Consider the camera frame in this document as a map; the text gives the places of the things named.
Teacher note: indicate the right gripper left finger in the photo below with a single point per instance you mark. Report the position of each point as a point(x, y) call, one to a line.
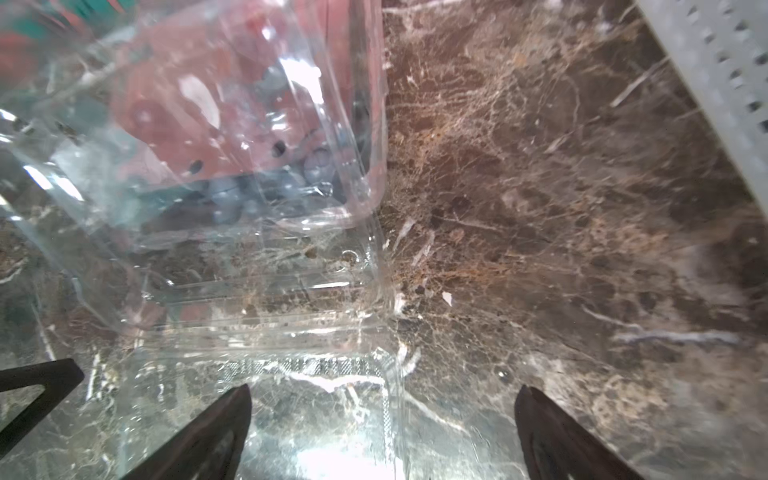
point(209, 447)

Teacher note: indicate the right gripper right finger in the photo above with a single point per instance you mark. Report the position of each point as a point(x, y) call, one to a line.
point(556, 446)

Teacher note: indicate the clear clamshell container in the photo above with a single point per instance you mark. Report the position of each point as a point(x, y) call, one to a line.
point(162, 334)
point(171, 92)

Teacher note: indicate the white plastic perforated basket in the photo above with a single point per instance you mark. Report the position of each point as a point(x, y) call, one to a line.
point(719, 49)

